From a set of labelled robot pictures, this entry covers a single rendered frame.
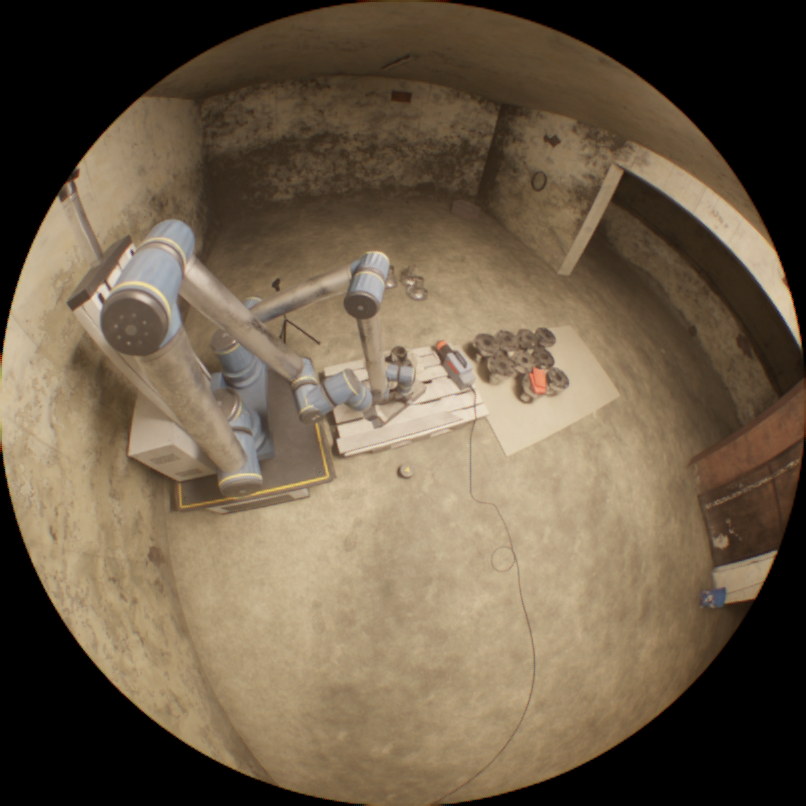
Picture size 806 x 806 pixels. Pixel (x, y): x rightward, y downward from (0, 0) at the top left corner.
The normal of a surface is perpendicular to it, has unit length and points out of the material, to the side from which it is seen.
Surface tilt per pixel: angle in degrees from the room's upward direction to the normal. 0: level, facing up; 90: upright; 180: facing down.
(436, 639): 0
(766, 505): 90
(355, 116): 90
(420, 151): 90
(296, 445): 0
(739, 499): 90
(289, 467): 0
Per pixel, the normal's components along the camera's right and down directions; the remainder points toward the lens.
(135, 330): 0.41, 0.81
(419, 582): 0.11, -0.50
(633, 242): -0.94, 0.23
